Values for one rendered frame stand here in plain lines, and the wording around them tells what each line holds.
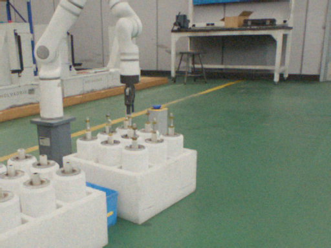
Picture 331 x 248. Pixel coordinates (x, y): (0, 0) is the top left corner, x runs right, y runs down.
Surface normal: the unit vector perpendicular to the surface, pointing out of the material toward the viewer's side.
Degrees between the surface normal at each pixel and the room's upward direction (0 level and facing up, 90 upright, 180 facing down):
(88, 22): 90
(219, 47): 90
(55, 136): 91
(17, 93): 90
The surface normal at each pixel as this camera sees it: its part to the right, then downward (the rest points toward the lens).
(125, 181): -0.65, 0.24
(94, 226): 0.76, 0.17
